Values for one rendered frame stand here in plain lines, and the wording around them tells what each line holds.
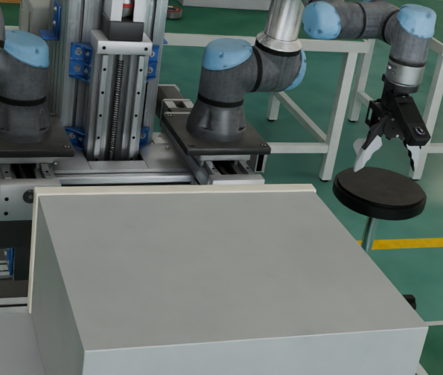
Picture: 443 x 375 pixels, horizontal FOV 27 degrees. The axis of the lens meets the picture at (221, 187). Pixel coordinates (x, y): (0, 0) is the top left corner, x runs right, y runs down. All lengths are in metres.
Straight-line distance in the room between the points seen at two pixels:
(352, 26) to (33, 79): 0.73
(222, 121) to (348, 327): 1.23
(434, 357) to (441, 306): 1.72
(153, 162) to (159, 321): 1.31
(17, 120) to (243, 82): 0.55
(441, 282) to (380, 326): 2.92
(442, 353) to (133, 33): 1.04
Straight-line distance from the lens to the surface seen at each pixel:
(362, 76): 5.51
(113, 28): 2.26
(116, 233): 1.26
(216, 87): 2.28
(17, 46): 2.13
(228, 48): 2.28
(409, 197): 3.40
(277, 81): 2.35
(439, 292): 4.01
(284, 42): 2.32
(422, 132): 1.90
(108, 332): 1.07
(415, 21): 1.89
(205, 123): 2.32
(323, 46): 4.39
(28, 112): 2.18
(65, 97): 2.39
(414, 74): 1.93
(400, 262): 4.16
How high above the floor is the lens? 1.93
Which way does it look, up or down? 25 degrees down
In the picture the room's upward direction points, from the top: 9 degrees clockwise
